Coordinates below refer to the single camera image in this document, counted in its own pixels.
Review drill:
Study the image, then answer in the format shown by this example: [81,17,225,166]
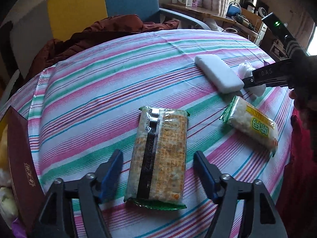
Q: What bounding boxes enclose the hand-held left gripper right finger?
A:
[193,150,289,238]

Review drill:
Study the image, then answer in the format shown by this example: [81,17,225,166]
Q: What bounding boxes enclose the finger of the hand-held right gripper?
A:
[242,71,259,89]

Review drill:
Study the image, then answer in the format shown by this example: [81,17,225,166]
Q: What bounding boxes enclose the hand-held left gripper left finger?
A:
[31,149,124,238]

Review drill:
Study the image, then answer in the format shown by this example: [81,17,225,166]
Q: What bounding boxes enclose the white plastic bag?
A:
[238,62,266,97]

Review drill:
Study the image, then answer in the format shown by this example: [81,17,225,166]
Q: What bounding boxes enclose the cracker packet with black stripe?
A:
[124,106,191,211]

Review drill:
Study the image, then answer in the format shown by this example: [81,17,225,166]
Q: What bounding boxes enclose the gold-lined maroon tin box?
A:
[0,105,46,235]

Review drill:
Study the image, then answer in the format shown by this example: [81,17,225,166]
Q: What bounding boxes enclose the person's right hand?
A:
[288,52,317,112]

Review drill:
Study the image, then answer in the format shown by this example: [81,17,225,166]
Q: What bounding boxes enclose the white rectangular block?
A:
[194,55,244,94]

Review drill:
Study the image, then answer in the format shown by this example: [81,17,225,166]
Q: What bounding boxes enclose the snack packet with yellow label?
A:
[220,95,279,158]

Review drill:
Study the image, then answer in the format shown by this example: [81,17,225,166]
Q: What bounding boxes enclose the white round appliance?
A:
[255,5,269,18]

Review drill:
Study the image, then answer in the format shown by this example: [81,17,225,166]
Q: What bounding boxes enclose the blue round object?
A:
[227,1,242,18]

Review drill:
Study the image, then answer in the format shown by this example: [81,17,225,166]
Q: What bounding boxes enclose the black appliance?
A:
[244,0,260,12]

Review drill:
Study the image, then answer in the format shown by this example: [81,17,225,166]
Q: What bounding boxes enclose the wooden side desk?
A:
[162,3,259,34]

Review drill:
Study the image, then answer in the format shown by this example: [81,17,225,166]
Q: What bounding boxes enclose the person's red clothing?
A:
[275,109,317,238]

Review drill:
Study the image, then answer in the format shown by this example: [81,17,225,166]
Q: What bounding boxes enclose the dark red jacket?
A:
[25,14,179,80]

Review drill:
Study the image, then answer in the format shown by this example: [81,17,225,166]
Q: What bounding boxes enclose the grey yellow blue chair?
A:
[0,0,211,102]

